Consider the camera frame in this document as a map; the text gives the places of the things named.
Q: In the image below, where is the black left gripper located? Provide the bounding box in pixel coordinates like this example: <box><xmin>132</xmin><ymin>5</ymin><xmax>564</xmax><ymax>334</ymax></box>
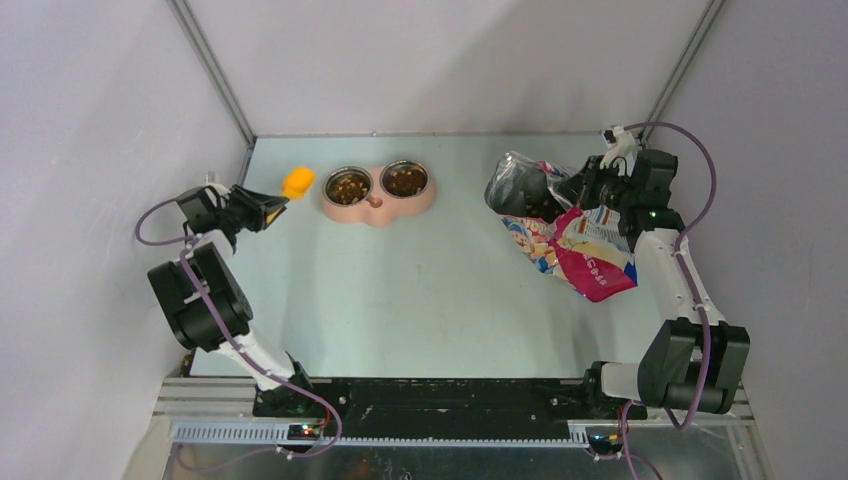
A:
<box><xmin>215</xmin><ymin>185</ymin><xmax>288</xmax><ymax>235</ymax></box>

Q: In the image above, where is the aluminium corner post right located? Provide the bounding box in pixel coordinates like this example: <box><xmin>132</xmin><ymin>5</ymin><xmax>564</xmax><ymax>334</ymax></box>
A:
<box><xmin>645</xmin><ymin>0</ymin><xmax>728</xmax><ymax>122</ymax></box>

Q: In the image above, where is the aluminium corner post left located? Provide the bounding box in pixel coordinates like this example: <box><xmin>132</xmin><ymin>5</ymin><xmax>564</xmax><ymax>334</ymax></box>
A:
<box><xmin>166</xmin><ymin>0</ymin><xmax>257</xmax><ymax>148</ymax></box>

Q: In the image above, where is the pink double pet feeder base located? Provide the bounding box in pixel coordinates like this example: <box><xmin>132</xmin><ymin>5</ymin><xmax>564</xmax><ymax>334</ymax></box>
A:
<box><xmin>321</xmin><ymin>162</ymin><xmax>437</xmax><ymax>227</ymax></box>

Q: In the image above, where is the yellow plastic food scoop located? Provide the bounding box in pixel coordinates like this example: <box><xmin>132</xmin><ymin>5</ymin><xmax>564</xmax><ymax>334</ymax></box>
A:
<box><xmin>276</xmin><ymin>167</ymin><xmax>316</xmax><ymax>208</ymax></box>

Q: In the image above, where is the brown kibble pet food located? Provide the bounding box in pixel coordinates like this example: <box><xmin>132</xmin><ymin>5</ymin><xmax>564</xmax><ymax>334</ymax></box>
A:
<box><xmin>325</xmin><ymin>172</ymin><xmax>371</xmax><ymax>206</ymax></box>

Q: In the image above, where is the right steel bowl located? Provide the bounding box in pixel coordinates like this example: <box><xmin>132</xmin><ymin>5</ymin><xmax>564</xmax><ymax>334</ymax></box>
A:
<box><xmin>380</xmin><ymin>160</ymin><xmax>429</xmax><ymax>199</ymax></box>

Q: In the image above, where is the left steel bowl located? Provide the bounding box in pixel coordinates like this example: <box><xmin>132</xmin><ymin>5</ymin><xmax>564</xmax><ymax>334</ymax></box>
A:
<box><xmin>322</xmin><ymin>166</ymin><xmax>373</xmax><ymax>207</ymax></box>

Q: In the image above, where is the aluminium corner post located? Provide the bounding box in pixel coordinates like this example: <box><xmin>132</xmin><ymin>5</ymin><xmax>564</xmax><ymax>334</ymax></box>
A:
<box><xmin>645</xmin><ymin>0</ymin><xmax>728</xmax><ymax>122</ymax></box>
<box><xmin>166</xmin><ymin>0</ymin><xmax>257</xmax><ymax>148</ymax></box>

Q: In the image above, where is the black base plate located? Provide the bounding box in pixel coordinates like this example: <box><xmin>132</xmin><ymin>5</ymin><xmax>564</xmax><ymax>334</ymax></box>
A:
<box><xmin>253</xmin><ymin>378</ymin><xmax>625</xmax><ymax>435</ymax></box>

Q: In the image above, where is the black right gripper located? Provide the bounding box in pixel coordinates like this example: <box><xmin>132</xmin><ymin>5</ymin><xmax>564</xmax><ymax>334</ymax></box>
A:
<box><xmin>555</xmin><ymin>156</ymin><xmax>639</xmax><ymax>214</ymax></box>

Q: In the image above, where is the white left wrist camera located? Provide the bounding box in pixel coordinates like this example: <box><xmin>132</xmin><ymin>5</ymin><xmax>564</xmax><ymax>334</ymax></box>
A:
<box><xmin>203</xmin><ymin>171</ymin><xmax>230</xmax><ymax>197</ymax></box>

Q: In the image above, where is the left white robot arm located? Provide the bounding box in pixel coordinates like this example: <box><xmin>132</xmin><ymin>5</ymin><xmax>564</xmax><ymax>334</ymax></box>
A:
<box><xmin>147</xmin><ymin>183</ymin><xmax>316</xmax><ymax>417</ymax></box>

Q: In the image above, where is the steel bowl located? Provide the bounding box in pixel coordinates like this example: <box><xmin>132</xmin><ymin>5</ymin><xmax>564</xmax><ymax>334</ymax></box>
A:
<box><xmin>380</xmin><ymin>160</ymin><xmax>429</xmax><ymax>199</ymax></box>
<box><xmin>322</xmin><ymin>166</ymin><xmax>373</xmax><ymax>207</ymax></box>

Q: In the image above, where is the colourful cat food bag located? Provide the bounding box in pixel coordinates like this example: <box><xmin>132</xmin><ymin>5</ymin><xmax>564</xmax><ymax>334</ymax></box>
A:
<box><xmin>484</xmin><ymin>151</ymin><xmax>638</xmax><ymax>303</ymax></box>

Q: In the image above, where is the grey slotted cable duct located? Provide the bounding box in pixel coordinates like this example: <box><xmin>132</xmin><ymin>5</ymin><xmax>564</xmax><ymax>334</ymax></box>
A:
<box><xmin>172</xmin><ymin>421</ymin><xmax>589</xmax><ymax>448</ymax></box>

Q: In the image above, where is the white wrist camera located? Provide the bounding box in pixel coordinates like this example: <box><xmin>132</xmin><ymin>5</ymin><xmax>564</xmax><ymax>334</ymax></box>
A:
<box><xmin>203</xmin><ymin>171</ymin><xmax>230</xmax><ymax>197</ymax></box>
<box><xmin>600</xmin><ymin>125</ymin><xmax>638</xmax><ymax>169</ymax></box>

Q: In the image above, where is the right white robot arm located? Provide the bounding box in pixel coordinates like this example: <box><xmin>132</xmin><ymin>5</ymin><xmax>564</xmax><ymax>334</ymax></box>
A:
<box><xmin>574</xmin><ymin>149</ymin><xmax>750</xmax><ymax>418</ymax></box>

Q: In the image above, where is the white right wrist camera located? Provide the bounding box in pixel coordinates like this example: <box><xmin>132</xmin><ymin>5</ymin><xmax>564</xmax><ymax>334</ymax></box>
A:
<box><xmin>600</xmin><ymin>125</ymin><xmax>638</xmax><ymax>169</ymax></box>

